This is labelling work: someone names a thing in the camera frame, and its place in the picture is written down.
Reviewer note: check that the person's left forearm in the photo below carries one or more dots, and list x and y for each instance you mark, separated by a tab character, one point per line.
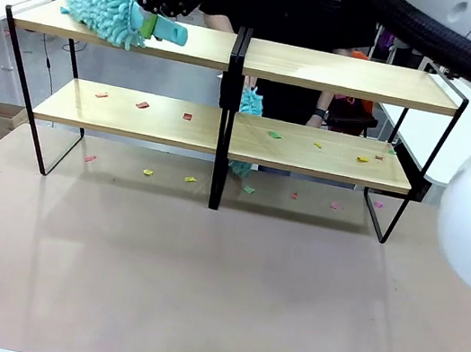
322	100

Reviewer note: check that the person's right hand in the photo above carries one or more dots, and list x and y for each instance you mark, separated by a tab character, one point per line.
248	81

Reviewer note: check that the person's left hand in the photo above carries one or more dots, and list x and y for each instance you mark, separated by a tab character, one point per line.
311	121

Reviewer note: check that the person's black shirt torso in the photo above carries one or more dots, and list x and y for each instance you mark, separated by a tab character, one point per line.
292	8

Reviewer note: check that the yellow-green paper scrap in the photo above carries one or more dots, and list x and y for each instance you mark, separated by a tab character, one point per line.
148	173

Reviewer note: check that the yellow paper scrap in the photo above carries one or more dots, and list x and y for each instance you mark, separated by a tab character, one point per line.
362	159
317	145
191	179

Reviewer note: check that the green paper scrap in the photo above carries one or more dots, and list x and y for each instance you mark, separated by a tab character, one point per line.
275	135
391	151
249	190

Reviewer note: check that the black wristwatch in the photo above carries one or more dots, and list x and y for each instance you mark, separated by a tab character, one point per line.
320	111

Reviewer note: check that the purple garment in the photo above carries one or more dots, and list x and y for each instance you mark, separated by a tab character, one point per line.
388	38

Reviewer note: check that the pink paper scrap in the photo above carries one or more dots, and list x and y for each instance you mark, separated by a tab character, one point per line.
377	205
334	205

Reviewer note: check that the wood shelf unit, black frame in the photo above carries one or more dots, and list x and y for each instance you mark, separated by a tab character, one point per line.
128	36
348	82

